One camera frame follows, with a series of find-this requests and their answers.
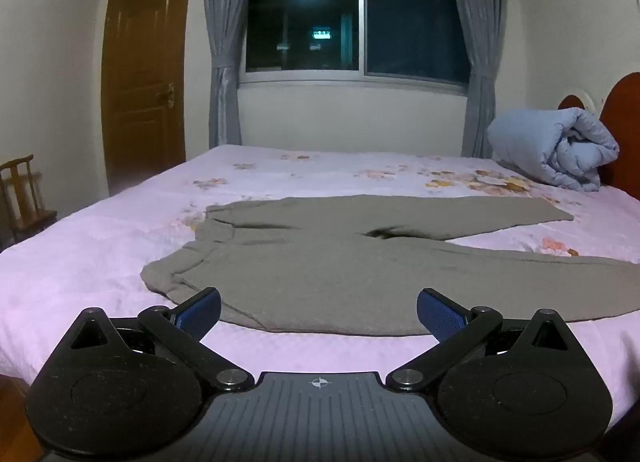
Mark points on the grey pants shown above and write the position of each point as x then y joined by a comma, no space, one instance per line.
325,267

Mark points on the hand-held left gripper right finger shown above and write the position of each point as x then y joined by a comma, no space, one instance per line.
440,314

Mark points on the red-brown wooden headboard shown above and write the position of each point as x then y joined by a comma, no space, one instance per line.
625,117

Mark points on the bed with pink floral sheet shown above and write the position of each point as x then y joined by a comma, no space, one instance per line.
100,242

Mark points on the rolled light blue quilt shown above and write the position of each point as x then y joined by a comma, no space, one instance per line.
550,144

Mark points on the sliding glass window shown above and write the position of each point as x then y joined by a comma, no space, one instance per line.
350,17

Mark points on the brown wooden door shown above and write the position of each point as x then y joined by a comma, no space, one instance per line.
145,67

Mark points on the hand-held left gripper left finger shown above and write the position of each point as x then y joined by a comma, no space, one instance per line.
202,309

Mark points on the wooden chair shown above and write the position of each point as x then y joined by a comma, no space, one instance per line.
25,202

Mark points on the grey curtain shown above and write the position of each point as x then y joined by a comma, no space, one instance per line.
480,67
227,42

